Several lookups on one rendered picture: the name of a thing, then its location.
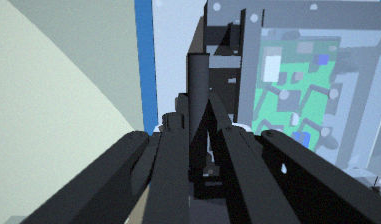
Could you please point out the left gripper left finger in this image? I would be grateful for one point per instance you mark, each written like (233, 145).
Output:
(108, 189)

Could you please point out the blue flat plate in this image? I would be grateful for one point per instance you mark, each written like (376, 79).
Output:
(146, 53)

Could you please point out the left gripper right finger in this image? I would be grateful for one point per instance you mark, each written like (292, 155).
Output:
(318, 192)

